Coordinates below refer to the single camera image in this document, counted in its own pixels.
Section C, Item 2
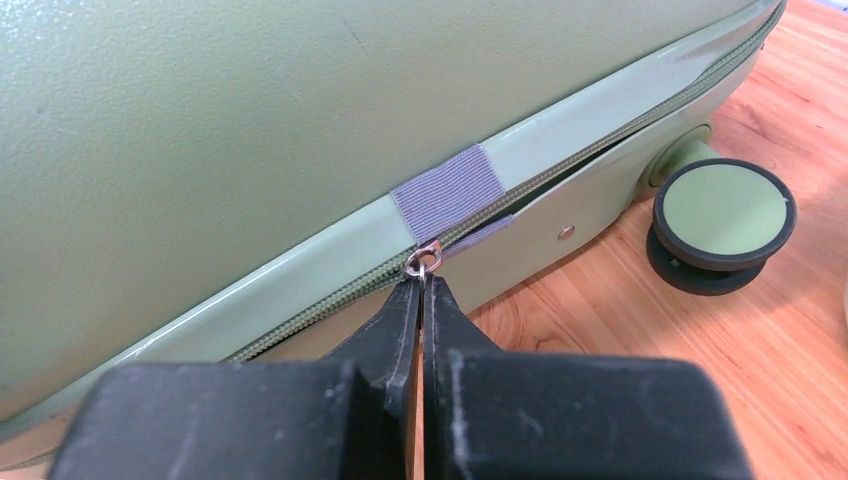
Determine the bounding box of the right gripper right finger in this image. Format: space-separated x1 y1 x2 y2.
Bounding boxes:
422 276 754 479

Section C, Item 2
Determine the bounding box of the green hard-shell suitcase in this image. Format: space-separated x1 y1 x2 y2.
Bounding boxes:
1 1 785 479

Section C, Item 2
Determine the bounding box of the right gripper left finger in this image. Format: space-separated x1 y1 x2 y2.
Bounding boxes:
49 280 421 479

